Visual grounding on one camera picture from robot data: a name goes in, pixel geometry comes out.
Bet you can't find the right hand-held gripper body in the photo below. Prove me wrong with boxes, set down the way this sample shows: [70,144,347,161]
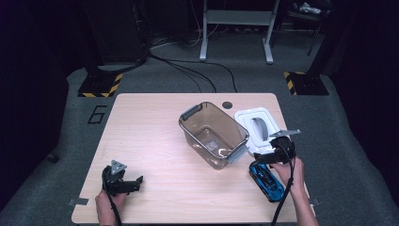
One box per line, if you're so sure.
[268,128,301,165]

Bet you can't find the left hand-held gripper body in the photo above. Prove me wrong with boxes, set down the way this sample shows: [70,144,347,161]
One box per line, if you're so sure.
[101,159,134,197]

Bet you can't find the blue and black toy car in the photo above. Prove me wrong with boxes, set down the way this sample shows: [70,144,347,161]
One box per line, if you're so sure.
[248,160,286,203]

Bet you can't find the white lid with grey handle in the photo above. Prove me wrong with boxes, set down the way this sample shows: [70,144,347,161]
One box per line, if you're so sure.
[233,106,284,158]

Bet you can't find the clear brown plastic storage box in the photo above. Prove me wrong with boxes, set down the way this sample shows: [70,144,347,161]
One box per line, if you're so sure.
[178,101,251,170]

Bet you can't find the person's left hand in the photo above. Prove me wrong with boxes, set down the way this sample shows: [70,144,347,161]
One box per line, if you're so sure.
[94,189,128,220]

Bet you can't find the person's right hand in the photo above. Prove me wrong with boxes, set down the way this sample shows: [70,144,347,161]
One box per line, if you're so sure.
[270,156,306,196]

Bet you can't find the black stand base striped tape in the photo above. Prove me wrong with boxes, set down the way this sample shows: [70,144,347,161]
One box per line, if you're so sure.
[283,70,330,96]
[77,72,124,99]

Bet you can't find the dark chair with white cloth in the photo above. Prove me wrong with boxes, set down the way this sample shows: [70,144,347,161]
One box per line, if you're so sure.
[281,0,334,57]

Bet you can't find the black equipment cabinet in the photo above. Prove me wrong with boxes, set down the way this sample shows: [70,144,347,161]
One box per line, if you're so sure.
[82,0,152,65]

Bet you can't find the left hand-held gripper black cable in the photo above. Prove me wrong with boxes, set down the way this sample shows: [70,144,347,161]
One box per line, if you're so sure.
[103,175,123,226]

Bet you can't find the hand-held gripper black cable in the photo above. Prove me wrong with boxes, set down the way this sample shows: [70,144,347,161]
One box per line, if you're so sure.
[270,137,297,226]
[103,175,123,226]

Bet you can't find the right hand-held gripper black cable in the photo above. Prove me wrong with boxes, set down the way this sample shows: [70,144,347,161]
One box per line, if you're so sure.
[270,137,297,226]

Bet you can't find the black floor cables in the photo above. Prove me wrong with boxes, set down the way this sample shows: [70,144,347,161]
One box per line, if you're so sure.
[149,51,238,94]

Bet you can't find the white metal stand frame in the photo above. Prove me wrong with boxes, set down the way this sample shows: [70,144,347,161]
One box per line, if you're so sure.
[199,0,280,66]

